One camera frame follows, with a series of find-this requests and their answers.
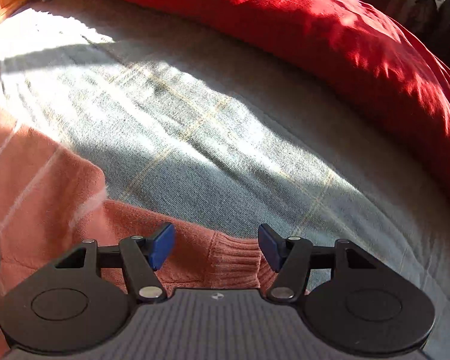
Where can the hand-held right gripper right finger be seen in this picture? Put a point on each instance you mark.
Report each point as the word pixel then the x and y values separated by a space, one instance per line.
pixel 270 245

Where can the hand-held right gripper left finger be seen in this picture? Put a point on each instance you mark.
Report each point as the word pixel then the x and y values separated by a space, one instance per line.
pixel 161 245

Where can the orange knit sweater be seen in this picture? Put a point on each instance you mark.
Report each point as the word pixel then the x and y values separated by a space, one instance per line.
pixel 41 195

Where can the grey-blue checked bed cover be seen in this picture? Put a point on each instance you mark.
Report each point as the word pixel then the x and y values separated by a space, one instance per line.
pixel 210 127

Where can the dark jacket with badge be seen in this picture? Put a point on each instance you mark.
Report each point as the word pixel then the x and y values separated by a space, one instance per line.
pixel 435 15

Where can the red quilt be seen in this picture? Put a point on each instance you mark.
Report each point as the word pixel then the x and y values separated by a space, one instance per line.
pixel 322 37

